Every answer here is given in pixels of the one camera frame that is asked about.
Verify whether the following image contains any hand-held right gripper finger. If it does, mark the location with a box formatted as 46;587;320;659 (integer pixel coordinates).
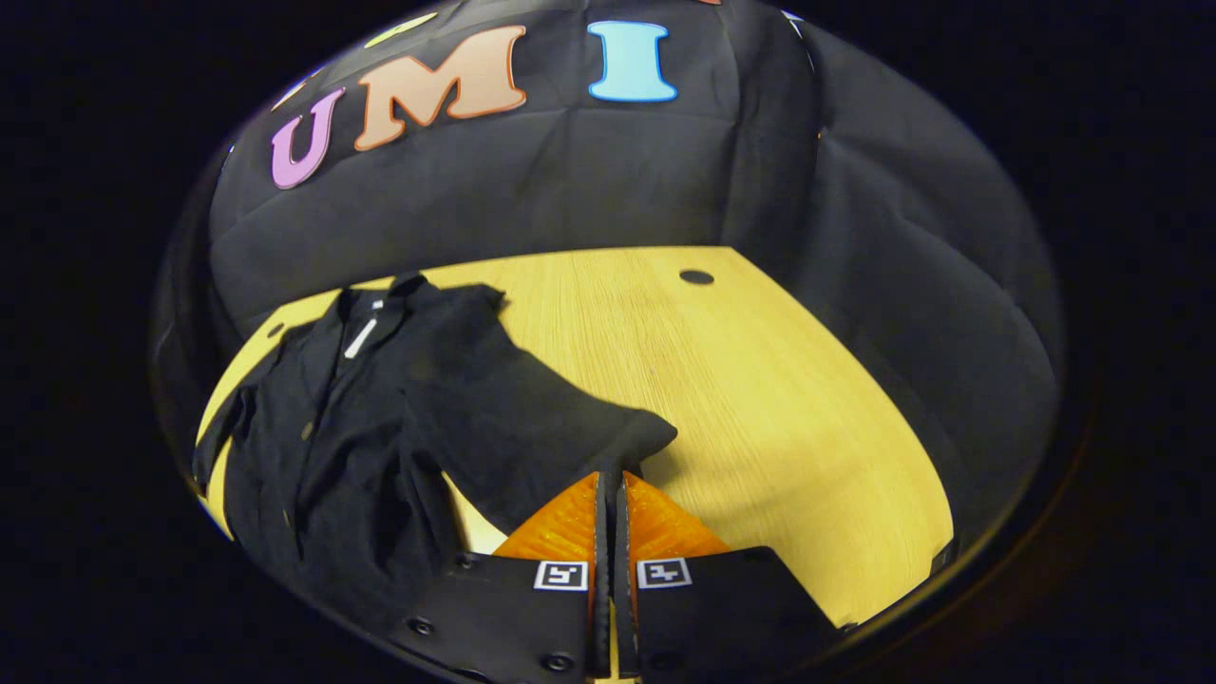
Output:
613;472;843;683
389;472;610;681

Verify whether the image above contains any black backdrop cloth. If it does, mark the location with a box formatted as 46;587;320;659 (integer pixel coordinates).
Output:
157;0;1063;561

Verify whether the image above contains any black button-up garment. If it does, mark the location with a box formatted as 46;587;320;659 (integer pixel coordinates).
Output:
190;273;678;628

